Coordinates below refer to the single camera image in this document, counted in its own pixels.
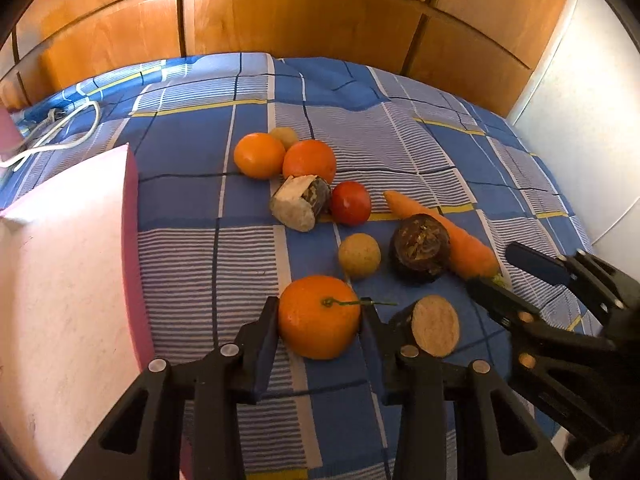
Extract yellow-brown round potato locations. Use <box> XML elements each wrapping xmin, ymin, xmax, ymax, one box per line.
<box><xmin>337</xmin><ymin>233</ymin><xmax>382</xmax><ymax>281</ymax></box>

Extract orange fruit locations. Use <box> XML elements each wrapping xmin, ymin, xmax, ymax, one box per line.
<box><xmin>233</xmin><ymin>132</ymin><xmax>285</xmax><ymax>180</ymax></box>
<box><xmin>282</xmin><ymin>140</ymin><xmax>336</xmax><ymax>184</ymax></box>

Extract wooden wardrobe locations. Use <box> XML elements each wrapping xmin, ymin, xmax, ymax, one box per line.
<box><xmin>1</xmin><ymin>0</ymin><xmax>566</xmax><ymax>115</ymax></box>

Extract orange carrot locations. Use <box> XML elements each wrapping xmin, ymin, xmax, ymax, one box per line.
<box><xmin>383</xmin><ymin>190</ymin><xmax>501</xmax><ymax>281</ymax></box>

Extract blue checkered bedsheet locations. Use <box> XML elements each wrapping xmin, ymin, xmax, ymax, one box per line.
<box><xmin>1</xmin><ymin>53</ymin><xmax>601</xmax><ymax>479</ymax></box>

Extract dark white cut vegetable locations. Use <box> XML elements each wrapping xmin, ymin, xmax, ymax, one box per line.
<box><xmin>269</xmin><ymin>174</ymin><xmax>331</xmax><ymax>233</ymax></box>

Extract small yellow fruit behind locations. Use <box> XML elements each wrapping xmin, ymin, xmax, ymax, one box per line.
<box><xmin>269</xmin><ymin>127</ymin><xmax>299</xmax><ymax>151</ymax></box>

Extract cut dark vegetable slice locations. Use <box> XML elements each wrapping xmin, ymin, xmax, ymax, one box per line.
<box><xmin>388</xmin><ymin>295</ymin><xmax>460</xmax><ymax>358</ymax></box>

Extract pink white tray box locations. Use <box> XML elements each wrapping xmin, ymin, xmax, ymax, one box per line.
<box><xmin>1</xmin><ymin>146</ymin><xmax>154</xmax><ymax>479</ymax></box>

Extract orange with green stem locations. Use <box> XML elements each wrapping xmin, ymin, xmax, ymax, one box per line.
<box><xmin>278</xmin><ymin>275</ymin><xmax>396</xmax><ymax>361</ymax></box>

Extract orange fruit right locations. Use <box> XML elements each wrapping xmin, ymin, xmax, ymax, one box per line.
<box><xmin>282</xmin><ymin>140</ymin><xmax>336</xmax><ymax>184</ymax></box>

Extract white cable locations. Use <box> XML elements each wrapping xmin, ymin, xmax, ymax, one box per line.
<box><xmin>0</xmin><ymin>98</ymin><xmax>103</xmax><ymax>172</ymax></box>

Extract red tomato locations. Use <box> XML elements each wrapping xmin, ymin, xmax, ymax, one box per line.
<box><xmin>330</xmin><ymin>181</ymin><xmax>372</xmax><ymax>226</ymax></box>

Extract orange fruit left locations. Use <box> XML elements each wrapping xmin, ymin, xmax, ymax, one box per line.
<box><xmin>233</xmin><ymin>132</ymin><xmax>285</xmax><ymax>180</ymax></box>

